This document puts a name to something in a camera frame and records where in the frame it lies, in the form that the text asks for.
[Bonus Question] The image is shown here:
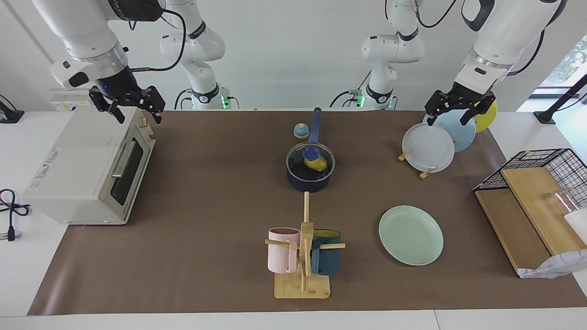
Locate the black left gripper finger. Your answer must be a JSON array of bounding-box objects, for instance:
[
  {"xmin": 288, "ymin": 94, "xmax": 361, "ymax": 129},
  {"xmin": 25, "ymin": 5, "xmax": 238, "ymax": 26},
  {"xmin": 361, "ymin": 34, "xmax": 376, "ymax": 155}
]
[
  {"xmin": 424, "ymin": 91, "xmax": 449, "ymax": 127},
  {"xmin": 460, "ymin": 92, "xmax": 497, "ymax": 126}
]

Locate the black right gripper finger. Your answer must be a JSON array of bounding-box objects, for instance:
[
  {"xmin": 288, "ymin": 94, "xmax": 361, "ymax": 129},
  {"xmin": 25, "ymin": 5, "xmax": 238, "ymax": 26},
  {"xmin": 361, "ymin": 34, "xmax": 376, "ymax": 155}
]
[
  {"xmin": 138, "ymin": 86, "xmax": 166, "ymax": 124},
  {"xmin": 89, "ymin": 87, "xmax": 126, "ymax": 124}
]

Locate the glass lid blue knob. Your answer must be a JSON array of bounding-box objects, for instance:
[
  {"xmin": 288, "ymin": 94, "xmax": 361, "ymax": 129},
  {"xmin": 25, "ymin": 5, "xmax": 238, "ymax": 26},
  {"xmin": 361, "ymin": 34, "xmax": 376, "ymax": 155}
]
[{"xmin": 285, "ymin": 142, "xmax": 336, "ymax": 182}]

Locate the yellow plate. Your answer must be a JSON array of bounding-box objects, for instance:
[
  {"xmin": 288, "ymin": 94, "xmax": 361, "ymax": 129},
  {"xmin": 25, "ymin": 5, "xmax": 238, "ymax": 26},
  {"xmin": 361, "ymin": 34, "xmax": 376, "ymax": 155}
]
[{"xmin": 472, "ymin": 100, "xmax": 498, "ymax": 133}]

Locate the light blue plate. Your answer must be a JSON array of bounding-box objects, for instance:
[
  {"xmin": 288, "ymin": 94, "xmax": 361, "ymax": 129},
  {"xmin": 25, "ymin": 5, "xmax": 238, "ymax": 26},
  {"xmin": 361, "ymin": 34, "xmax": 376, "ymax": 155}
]
[{"xmin": 423, "ymin": 110, "xmax": 476, "ymax": 153}]

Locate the grey plate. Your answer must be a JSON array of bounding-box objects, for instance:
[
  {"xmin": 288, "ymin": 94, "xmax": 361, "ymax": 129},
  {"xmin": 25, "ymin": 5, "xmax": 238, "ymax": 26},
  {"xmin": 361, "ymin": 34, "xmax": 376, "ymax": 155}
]
[{"xmin": 402, "ymin": 123, "xmax": 455, "ymax": 173}]

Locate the wooden plate rack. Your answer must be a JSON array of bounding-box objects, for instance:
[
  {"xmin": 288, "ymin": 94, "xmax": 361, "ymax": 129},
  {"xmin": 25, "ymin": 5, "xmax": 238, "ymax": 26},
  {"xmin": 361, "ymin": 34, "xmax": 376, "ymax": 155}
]
[{"xmin": 398, "ymin": 148, "xmax": 435, "ymax": 180}]

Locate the mint green plate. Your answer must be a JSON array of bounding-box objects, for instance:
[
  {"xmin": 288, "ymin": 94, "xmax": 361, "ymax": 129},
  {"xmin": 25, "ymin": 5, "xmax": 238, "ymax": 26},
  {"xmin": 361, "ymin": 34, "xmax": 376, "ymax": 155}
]
[{"xmin": 379, "ymin": 205, "xmax": 444, "ymax": 266}]

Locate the white power strip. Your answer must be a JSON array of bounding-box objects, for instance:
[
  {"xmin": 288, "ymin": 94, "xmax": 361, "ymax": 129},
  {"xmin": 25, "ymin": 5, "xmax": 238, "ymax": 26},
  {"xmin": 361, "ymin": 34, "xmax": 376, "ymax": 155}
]
[{"xmin": 50, "ymin": 88, "xmax": 97, "ymax": 112}]

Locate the black stand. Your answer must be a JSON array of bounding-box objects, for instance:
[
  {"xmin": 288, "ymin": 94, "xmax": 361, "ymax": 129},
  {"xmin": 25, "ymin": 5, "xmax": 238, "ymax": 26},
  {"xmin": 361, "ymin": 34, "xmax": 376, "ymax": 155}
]
[{"xmin": 533, "ymin": 73, "xmax": 587, "ymax": 124}]

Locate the beige toaster oven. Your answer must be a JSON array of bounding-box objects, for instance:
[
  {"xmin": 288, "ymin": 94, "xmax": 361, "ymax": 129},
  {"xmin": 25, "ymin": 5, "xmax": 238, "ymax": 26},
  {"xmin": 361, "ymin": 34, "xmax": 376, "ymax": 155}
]
[{"xmin": 22, "ymin": 104, "xmax": 156, "ymax": 225}]

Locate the black clamp base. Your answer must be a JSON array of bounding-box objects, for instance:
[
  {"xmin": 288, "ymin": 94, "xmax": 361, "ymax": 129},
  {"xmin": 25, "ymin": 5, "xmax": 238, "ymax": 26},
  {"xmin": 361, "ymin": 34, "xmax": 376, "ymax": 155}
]
[{"xmin": 0, "ymin": 94, "xmax": 24, "ymax": 124}]

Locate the brown table mat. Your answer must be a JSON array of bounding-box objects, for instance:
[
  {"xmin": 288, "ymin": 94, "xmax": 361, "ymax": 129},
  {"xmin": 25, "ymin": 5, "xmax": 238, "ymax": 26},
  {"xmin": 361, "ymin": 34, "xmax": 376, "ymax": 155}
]
[{"xmin": 28, "ymin": 110, "xmax": 587, "ymax": 316}]

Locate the wooden box with mesh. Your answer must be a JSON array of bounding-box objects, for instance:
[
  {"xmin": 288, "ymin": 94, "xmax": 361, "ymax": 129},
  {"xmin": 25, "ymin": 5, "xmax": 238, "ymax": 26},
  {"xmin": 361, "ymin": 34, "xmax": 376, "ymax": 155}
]
[{"xmin": 473, "ymin": 148, "xmax": 587, "ymax": 275}]

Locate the clear glass cup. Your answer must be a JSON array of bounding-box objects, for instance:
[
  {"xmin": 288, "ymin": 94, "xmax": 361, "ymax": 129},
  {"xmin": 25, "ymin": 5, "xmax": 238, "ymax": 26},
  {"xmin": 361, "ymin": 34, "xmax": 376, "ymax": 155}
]
[{"xmin": 543, "ymin": 187, "xmax": 582, "ymax": 216}]

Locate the white container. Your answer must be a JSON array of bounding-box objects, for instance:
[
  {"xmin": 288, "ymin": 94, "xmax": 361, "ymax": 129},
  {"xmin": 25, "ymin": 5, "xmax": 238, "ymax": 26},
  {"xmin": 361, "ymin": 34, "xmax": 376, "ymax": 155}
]
[{"xmin": 564, "ymin": 209, "xmax": 587, "ymax": 243}]

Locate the dark blue saucepan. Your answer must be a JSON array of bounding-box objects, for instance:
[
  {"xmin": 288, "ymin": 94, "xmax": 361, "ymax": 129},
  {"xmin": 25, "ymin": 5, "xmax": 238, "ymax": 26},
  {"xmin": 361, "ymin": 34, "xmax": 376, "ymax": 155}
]
[{"xmin": 287, "ymin": 107, "xmax": 336, "ymax": 192}]

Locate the white patterned cloth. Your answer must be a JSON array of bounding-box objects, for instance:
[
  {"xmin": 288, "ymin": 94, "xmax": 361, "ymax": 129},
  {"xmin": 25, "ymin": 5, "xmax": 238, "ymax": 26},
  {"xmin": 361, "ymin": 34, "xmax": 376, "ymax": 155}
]
[{"xmin": 518, "ymin": 250, "xmax": 587, "ymax": 279}]

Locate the dark teal mug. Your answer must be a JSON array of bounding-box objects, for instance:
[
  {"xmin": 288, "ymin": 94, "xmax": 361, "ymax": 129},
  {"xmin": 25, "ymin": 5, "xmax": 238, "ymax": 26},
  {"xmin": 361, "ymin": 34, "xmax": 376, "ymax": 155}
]
[{"xmin": 311, "ymin": 229, "xmax": 342, "ymax": 276}]

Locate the pink ribbed mug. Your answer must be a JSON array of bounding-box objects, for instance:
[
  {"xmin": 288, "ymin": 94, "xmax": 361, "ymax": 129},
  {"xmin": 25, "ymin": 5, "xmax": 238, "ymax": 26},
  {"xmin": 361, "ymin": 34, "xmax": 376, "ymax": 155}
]
[{"xmin": 268, "ymin": 227, "xmax": 301, "ymax": 274}]

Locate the wooden mug tree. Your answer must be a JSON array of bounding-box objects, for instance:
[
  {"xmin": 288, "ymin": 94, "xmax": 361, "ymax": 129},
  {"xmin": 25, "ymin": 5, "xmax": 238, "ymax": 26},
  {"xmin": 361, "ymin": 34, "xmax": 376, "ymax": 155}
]
[{"xmin": 265, "ymin": 192, "xmax": 346, "ymax": 299}]

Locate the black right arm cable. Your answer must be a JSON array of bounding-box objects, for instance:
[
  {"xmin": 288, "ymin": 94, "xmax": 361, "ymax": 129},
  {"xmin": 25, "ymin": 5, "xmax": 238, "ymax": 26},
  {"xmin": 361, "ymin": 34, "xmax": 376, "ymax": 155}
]
[{"xmin": 128, "ymin": 8, "xmax": 187, "ymax": 72}]

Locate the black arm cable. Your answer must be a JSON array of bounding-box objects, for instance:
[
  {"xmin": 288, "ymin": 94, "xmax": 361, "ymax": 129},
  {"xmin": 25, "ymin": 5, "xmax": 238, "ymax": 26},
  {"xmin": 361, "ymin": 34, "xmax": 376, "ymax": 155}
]
[
  {"xmin": 128, "ymin": 8, "xmax": 187, "ymax": 72},
  {"xmin": 507, "ymin": 27, "xmax": 547, "ymax": 76}
]

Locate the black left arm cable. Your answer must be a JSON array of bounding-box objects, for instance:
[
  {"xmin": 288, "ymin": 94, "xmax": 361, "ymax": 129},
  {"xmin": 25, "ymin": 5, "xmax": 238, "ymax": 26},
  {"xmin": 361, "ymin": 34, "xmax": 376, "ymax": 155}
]
[{"xmin": 507, "ymin": 27, "xmax": 547, "ymax": 76}]

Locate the black power cord with plug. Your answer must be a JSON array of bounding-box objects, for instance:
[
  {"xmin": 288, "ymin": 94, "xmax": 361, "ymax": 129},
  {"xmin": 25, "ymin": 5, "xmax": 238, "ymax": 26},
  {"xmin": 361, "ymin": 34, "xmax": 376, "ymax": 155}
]
[{"xmin": 0, "ymin": 189, "xmax": 32, "ymax": 242}]

